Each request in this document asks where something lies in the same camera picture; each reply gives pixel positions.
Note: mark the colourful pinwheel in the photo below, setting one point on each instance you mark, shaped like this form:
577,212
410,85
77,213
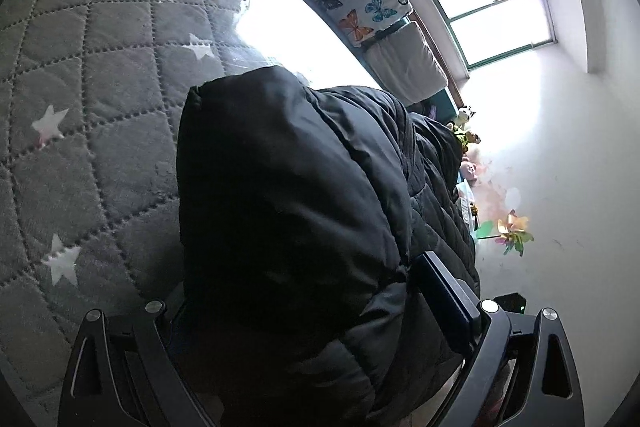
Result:
512,232

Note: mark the grey star quilted bed cover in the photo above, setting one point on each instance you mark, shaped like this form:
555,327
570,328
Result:
110,107

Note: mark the black puffer jacket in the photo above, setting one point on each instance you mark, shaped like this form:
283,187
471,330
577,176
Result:
300,232

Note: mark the white items by wall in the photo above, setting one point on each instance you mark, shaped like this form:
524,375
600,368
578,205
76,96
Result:
467,207

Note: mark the group of stuffed toys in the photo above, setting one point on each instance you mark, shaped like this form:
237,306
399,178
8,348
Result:
465,132

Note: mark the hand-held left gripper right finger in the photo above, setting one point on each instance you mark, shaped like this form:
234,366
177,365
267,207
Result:
445,297

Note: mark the purple cloth item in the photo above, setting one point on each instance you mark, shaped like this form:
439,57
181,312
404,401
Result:
432,112

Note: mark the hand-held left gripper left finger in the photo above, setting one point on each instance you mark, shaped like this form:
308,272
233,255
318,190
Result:
160,372

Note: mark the plain grey pillow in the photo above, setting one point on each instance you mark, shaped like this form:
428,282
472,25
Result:
407,62

